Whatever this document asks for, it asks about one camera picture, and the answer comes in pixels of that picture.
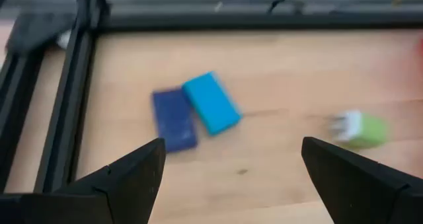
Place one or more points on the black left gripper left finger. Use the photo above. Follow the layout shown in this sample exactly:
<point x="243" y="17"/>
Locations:
<point x="125" y="191"/>

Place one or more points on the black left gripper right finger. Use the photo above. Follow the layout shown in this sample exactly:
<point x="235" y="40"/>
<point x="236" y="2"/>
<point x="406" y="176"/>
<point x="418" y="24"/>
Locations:
<point x="357" y="191"/>

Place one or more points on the green white plug adapter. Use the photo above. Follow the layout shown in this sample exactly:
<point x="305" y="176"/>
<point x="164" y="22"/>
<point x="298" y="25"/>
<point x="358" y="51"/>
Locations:
<point x="370" y="131"/>

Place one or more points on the dark blue box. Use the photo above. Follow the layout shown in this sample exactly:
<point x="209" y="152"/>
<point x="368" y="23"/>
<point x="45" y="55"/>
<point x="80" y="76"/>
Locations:
<point x="173" y="121"/>

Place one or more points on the cyan box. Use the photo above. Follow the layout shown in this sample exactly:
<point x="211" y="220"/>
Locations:
<point x="211" y="103"/>

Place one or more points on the black aluminium table frame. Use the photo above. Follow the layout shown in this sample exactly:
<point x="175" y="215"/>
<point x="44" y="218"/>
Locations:
<point x="71" y="101"/>

